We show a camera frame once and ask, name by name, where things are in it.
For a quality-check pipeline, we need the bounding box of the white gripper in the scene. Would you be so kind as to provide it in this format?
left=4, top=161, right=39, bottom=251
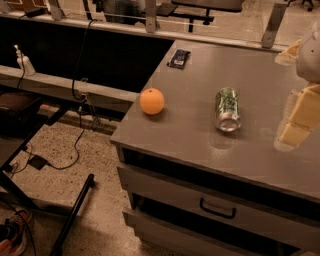
left=274, top=20, right=320, bottom=152

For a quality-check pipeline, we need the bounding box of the green soda can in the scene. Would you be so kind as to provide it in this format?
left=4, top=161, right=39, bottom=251
left=215, top=87, right=241, bottom=132

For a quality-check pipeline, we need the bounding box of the dark snack bar wrapper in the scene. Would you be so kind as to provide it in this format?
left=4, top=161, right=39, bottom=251
left=167, top=49, right=191, bottom=69

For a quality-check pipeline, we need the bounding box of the orange fruit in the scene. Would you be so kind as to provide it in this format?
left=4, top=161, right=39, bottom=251
left=139, top=88, right=164, bottom=115

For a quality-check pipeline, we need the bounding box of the grey upper drawer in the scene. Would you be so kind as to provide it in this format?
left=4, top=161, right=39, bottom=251
left=118, top=165, right=320, bottom=255

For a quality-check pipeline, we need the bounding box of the grey drawer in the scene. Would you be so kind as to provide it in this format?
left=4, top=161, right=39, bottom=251
left=122, top=207, right=264, bottom=256
left=118, top=165, right=320, bottom=255

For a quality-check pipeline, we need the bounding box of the grey lower drawer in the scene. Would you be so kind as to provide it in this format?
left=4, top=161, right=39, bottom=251
left=122, top=207, right=264, bottom=256

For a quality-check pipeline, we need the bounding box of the white dispenser bottle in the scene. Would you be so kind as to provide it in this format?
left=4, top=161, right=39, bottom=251
left=14, top=45, right=36, bottom=76

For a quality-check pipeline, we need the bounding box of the black power adapter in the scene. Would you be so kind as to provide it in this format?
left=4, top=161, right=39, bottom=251
left=28, top=155, right=47, bottom=170

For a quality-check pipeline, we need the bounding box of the dark side desk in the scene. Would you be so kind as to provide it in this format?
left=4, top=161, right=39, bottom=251
left=0, top=92, right=70, bottom=215

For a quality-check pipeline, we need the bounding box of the black metal table leg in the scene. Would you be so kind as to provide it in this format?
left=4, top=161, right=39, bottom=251
left=49, top=174, right=95, bottom=256

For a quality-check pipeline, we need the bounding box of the orange white sneaker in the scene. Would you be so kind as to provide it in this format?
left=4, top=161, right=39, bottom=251
left=0, top=208, right=32, bottom=256

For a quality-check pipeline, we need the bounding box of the grey metal bracket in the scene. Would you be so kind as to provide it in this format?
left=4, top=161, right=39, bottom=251
left=261, top=2, right=287, bottom=49

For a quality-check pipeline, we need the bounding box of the black drawer handle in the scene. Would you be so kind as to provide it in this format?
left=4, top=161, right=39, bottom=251
left=199, top=198, right=237, bottom=219

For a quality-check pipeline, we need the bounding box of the grey metal post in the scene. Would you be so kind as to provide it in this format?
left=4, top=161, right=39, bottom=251
left=145, top=0, right=156, bottom=33

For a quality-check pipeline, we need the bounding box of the black power cable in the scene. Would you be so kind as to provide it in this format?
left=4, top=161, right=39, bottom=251
left=46, top=19, right=98, bottom=171

